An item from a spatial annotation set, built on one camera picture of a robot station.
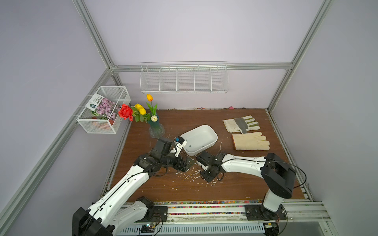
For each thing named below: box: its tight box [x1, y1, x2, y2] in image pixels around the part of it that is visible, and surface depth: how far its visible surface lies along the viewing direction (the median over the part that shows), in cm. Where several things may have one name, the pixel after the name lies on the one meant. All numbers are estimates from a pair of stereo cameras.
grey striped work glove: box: [222, 115, 261, 134], surface depth 114 cm
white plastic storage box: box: [181, 124, 219, 156], surface depth 104 cm
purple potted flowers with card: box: [85, 93, 122, 121], surface depth 75 cm
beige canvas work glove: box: [231, 131, 271, 151], surface depth 103 cm
